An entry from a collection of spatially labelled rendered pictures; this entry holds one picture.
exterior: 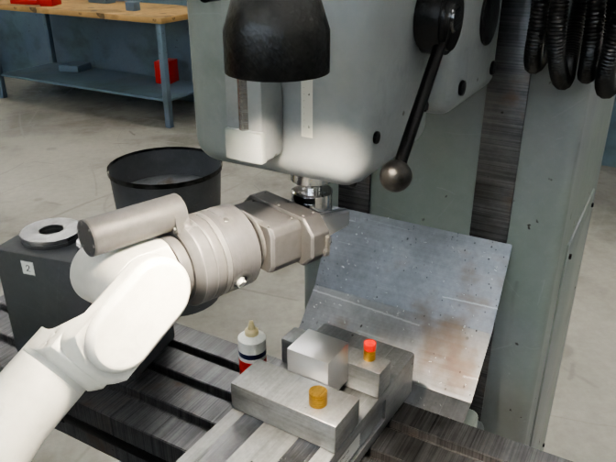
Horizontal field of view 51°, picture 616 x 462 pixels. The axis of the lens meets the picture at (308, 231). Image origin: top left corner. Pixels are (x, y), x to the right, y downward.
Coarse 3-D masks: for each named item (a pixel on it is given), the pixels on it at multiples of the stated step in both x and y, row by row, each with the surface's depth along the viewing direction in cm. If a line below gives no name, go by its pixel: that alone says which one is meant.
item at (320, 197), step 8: (296, 184) 74; (296, 192) 72; (304, 192) 72; (312, 192) 72; (320, 192) 72; (328, 192) 72; (296, 200) 72; (304, 200) 71; (312, 200) 71; (320, 200) 71; (328, 200) 72
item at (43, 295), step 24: (24, 240) 96; (48, 240) 95; (72, 240) 97; (0, 264) 97; (24, 264) 95; (48, 264) 94; (24, 288) 97; (48, 288) 96; (72, 288) 94; (24, 312) 99; (48, 312) 98; (72, 312) 96; (24, 336) 102; (168, 336) 105; (144, 360) 99
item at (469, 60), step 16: (464, 0) 68; (480, 0) 73; (496, 0) 78; (464, 16) 70; (480, 16) 75; (496, 16) 79; (464, 32) 71; (480, 32) 76; (496, 32) 82; (464, 48) 72; (480, 48) 78; (448, 64) 71; (464, 64) 73; (480, 64) 79; (496, 64) 84; (448, 80) 72; (464, 80) 74; (480, 80) 81; (432, 96) 73; (448, 96) 72; (464, 96) 76; (432, 112) 74
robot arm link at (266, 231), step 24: (264, 192) 74; (216, 216) 64; (240, 216) 64; (264, 216) 68; (288, 216) 68; (312, 216) 68; (240, 240) 63; (264, 240) 66; (288, 240) 67; (312, 240) 67; (240, 264) 63; (264, 264) 68; (288, 264) 68
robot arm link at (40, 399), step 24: (24, 360) 54; (0, 384) 53; (24, 384) 53; (48, 384) 53; (0, 408) 52; (24, 408) 52; (48, 408) 53; (0, 432) 51; (24, 432) 52; (48, 432) 54; (0, 456) 51; (24, 456) 52
